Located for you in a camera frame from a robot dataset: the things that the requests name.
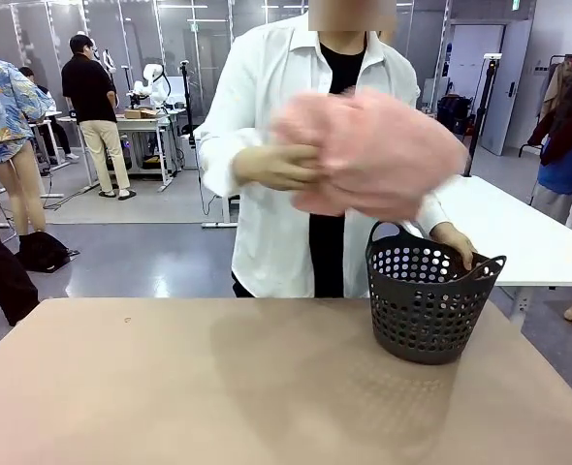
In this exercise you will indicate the large white table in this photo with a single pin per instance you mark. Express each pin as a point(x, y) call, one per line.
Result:
point(523, 227)

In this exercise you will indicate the grey door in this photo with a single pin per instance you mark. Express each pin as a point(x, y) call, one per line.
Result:
point(506, 87)

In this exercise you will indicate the dark grey perforated basket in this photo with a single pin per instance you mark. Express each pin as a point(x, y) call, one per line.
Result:
point(426, 319)

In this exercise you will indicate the small white robot arm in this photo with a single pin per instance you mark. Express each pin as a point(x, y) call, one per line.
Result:
point(151, 87)

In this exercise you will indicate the person's right forearm white sleeve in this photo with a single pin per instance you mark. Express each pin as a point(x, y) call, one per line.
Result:
point(215, 164)

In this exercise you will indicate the mannequin in floral shirt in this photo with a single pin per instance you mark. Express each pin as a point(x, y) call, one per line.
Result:
point(5, 111)

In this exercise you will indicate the pink terry towel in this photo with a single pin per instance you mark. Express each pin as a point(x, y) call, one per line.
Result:
point(378, 150)

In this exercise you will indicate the person's right hand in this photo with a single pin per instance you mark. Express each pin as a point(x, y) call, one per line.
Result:
point(276, 167)

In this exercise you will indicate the white desk with thin legs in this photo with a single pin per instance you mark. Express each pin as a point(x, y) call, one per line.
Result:
point(73, 145)

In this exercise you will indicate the seated person in dark top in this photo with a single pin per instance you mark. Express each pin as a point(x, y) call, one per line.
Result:
point(41, 97)

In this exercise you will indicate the black backpack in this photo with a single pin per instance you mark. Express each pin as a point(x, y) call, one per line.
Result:
point(43, 252)

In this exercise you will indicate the clothes rack with garments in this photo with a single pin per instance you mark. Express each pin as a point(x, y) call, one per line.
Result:
point(569, 121)

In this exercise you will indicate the person's left hand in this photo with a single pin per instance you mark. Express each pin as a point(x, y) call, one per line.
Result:
point(455, 242)

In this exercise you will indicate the black suitcase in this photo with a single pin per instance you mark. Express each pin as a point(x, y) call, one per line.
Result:
point(453, 114)

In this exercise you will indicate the cardboard box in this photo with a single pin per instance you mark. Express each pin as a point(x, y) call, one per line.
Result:
point(139, 114)

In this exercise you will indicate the person's left forearm white sleeve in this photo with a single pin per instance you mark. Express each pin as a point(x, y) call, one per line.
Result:
point(429, 213)

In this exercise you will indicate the man in black shirt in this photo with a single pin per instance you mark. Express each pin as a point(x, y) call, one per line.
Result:
point(92, 92)

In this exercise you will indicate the black light stand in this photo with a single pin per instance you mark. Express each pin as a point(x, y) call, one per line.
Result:
point(484, 106)

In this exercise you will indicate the person's body in white shirt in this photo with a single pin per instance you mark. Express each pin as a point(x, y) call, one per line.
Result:
point(266, 97)

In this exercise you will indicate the white height-adjustable desk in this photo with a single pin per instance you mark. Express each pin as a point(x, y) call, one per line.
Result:
point(145, 126)

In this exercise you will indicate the person's leg in black trousers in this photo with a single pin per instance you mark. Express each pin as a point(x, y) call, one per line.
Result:
point(0, 271)

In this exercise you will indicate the black tripod stand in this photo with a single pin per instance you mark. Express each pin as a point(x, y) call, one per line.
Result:
point(185, 97)

